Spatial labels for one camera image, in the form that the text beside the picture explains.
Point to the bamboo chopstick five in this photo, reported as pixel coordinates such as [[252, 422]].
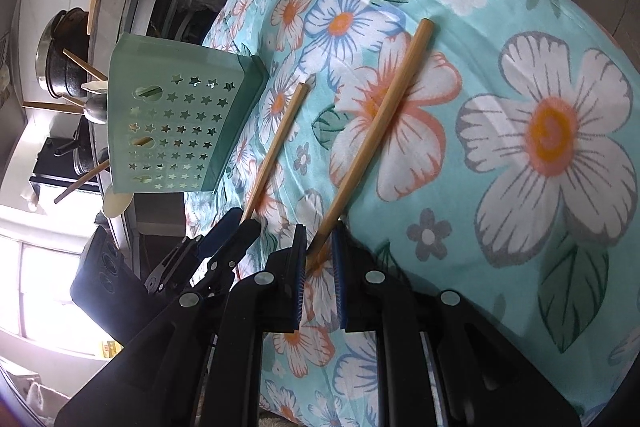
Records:
[[82, 180]]

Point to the black wok with lid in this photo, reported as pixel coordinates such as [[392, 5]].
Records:
[[79, 147]]

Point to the large black stock pot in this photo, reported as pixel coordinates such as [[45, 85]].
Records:
[[56, 73]]

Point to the bamboo chopstick three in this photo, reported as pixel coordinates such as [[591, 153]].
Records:
[[284, 129]]

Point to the floral blue tablecloth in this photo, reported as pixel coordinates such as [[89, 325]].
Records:
[[510, 174]]

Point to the bamboo chopstick two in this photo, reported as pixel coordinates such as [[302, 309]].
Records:
[[55, 107]]

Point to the large white rice spoon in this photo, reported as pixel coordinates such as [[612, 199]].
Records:
[[95, 86]]

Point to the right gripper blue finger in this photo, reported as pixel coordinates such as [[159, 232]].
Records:
[[295, 276], [338, 250]]

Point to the green plastic utensil caddy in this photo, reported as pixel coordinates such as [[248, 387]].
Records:
[[175, 111]]

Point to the steel spoon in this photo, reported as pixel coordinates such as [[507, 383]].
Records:
[[95, 109]]

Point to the bamboo chopstick four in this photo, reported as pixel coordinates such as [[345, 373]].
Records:
[[375, 135]]

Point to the bamboo chopstick one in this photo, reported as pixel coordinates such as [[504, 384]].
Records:
[[89, 69]]

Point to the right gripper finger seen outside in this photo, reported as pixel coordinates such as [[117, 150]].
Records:
[[233, 251], [209, 244]]

